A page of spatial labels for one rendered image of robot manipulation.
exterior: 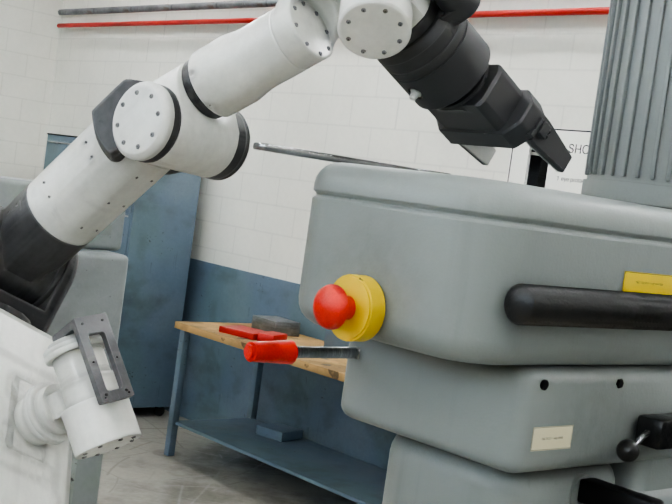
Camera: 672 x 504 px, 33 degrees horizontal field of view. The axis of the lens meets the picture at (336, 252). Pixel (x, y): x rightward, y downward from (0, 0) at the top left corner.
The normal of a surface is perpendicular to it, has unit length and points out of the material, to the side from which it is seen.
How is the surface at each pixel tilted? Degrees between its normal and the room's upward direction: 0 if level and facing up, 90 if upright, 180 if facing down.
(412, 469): 90
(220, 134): 87
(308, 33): 61
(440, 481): 90
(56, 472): 56
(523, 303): 90
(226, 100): 142
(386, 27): 137
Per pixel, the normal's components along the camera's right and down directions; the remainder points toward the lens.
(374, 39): -0.08, 0.76
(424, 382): -0.73, -0.07
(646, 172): -0.55, -0.04
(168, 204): 0.66, 0.13
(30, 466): 0.80, -0.43
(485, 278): 0.05, 0.06
